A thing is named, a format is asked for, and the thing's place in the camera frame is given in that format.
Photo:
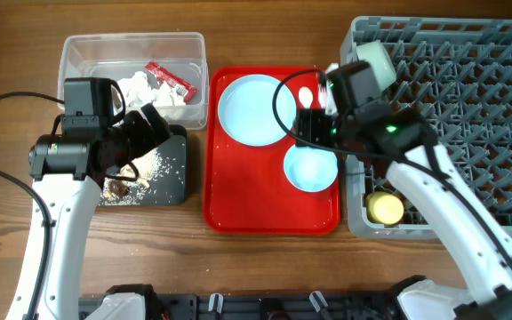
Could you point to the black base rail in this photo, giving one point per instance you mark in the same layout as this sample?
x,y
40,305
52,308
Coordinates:
x,y
370,305

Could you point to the clear plastic bin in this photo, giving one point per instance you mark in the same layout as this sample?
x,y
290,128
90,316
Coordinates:
x,y
121,55

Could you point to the rice and peanut leftovers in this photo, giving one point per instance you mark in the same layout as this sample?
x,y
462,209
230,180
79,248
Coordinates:
x,y
145,171

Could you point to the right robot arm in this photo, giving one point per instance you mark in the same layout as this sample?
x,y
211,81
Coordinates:
x,y
420,168

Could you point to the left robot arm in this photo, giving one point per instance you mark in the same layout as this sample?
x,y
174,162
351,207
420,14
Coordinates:
x,y
68,167

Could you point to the red serving tray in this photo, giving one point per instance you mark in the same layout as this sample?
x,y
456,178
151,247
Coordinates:
x,y
245,188

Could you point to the white plastic spoon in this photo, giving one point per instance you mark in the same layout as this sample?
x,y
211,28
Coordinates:
x,y
306,97

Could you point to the pink plastic fork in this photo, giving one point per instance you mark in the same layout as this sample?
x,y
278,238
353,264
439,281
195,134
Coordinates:
x,y
322,96

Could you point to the light blue bowl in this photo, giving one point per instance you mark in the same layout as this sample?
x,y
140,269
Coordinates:
x,y
310,169

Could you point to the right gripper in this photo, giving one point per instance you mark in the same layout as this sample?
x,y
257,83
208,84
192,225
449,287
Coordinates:
x,y
311,122

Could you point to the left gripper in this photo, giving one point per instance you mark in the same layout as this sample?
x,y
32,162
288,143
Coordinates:
x,y
147,140

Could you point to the grey dishwasher rack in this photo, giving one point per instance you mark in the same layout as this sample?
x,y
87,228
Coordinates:
x,y
458,74

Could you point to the light blue plate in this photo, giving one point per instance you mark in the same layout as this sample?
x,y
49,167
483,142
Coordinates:
x,y
245,111

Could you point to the red snack wrapper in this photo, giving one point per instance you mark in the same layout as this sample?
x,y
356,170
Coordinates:
x,y
183,88

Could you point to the white tissue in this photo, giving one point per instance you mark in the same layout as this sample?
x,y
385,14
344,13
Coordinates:
x,y
138,92

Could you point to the yellow cup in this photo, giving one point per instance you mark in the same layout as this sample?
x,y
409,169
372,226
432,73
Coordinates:
x,y
384,208

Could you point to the green bowl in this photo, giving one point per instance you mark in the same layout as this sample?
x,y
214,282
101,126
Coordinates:
x,y
377,56

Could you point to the black plastic tray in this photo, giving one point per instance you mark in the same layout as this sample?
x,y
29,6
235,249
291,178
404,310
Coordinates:
x,y
173,178

